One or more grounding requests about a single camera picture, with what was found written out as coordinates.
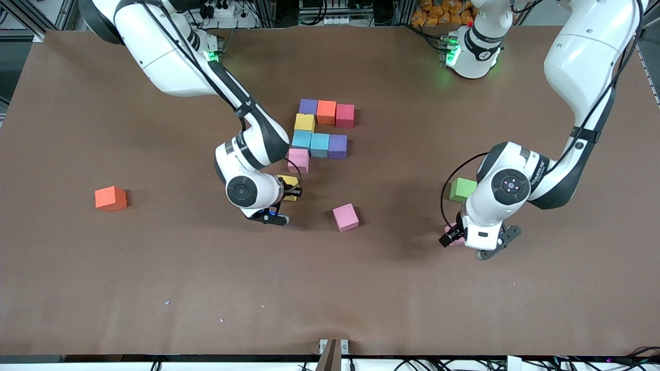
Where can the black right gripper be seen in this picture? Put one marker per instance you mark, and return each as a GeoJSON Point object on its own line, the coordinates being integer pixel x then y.
{"type": "Point", "coordinates": [289, 188]}

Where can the pink foam cube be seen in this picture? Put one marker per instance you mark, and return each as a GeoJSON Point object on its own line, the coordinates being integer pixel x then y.
{"type": "Point", "coordinates": [454, 228]}
{"type": "Point", "coordinates": [345, 217]}
{"type": "Point", "coordinates": [299, 160]}

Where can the blue foam cube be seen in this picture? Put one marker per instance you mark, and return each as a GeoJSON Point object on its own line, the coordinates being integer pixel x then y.
{"type": "Point", "coordinates": [320, 146]}
{"type": "Point", "coordinates": [301, 139]}

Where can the purple foam cube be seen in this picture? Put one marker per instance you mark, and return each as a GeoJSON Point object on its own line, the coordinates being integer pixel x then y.
{"type": "Point", "coordinates": [309, 106]}
{"type": "Point", "coordinates": [338, 147]}

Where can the yellow foam cube with notch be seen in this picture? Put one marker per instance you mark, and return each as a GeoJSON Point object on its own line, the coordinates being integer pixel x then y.
{"type": "Point", "coordinates": [304, 122]}

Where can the orange foam cube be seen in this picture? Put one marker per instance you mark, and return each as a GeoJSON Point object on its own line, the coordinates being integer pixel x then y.
{"type": "Point", "coordinates": [111, 199]}
{"type": "Point", "coordinates": [327, 112]}

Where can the red foam cube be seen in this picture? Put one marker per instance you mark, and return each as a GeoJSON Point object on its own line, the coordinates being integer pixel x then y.
{"type": "Point", "coordinates": [345, 116]}

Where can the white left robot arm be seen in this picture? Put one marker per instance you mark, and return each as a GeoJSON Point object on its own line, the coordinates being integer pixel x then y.
{"type": "Point", "coordinates": [508, 188]}

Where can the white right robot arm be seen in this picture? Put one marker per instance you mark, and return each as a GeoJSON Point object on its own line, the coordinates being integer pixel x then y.
{"type": "Point", "coordinates": [242, 190]}

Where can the green foam cube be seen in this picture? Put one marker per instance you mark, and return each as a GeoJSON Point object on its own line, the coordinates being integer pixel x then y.
{"type": "Point", "coordinates": [460, 189]}

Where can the white plug box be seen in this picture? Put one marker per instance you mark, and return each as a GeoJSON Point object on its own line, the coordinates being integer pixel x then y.
{"type": "Point", "coordinates": [514, 365]}

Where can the grey equipment rack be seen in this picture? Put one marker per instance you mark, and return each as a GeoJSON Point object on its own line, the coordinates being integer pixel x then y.
{"type": "Point", "coordinates": [335, 19]}

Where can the white power strip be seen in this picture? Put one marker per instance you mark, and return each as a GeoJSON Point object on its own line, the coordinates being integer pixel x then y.
{"type": "Point", "coordinates": [232, 15]}

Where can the bag of orange items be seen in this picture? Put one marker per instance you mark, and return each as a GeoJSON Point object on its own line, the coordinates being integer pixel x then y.
{"type": "Point", "coordinates": [438, 13]}

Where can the metal clamp bracket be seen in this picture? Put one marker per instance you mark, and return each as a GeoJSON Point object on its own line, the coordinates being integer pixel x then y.
{"type": "Point", "coordinates": [325, 346]}

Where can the aluminium frame strut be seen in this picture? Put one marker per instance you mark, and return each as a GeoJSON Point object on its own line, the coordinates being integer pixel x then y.
{"type": "Point", "coordinates": [31, 23]}
{"type": "Point", "coordinates": [649, 72]}

